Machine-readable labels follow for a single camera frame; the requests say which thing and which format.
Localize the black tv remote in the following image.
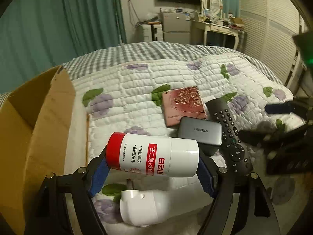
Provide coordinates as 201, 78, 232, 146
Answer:
205, 98, 253, 176

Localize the white bottle red cap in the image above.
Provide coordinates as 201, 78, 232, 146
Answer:
106, 132, 200, 178

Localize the grey power bank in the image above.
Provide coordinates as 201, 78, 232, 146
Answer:
177, 117, 222, 156

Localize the dark checked suitcase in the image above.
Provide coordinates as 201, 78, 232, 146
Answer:
237, 30, 248, 53

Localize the white plug adapter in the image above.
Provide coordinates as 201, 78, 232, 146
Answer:
119, 179, 170, 227

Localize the cardboard box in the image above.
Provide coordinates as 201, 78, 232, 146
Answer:
1, 66, 88, 234

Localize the white louvered wardrobe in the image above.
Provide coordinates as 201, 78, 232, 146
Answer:
240, 0, 300, 85

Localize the pink rose notebook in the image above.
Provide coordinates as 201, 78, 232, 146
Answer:
162, 87, 207, 127

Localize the white dressing table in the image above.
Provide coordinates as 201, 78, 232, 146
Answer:
193, 20, 239, 50

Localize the floral quilted blanket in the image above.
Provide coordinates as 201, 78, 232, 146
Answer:
64, 50, 308, 234

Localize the oval vanity mirror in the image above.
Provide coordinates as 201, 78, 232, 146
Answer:
202, 0, 222, 16

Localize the silver mini fridge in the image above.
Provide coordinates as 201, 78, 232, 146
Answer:
162, 13, 191, 44

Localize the grey checked bed sheet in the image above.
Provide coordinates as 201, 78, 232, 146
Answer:
0, 41, 284, 108

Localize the white suitcase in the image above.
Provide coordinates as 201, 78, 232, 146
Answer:
138, 24, 164, 42

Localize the green curtain left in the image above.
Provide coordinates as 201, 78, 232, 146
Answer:
1, 0, 126, 92

